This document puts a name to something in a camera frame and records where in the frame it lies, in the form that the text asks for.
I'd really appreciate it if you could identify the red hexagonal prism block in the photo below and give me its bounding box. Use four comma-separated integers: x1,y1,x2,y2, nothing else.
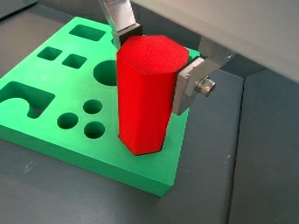
116,35,190,155

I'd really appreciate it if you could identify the green foam shape-sorter board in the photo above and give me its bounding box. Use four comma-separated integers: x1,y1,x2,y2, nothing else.
0,17,188,196

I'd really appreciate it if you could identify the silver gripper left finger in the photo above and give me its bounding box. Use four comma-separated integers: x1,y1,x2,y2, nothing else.
97,0,143,48

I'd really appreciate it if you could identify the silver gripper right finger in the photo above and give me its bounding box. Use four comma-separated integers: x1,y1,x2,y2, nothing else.
172,37,236,116

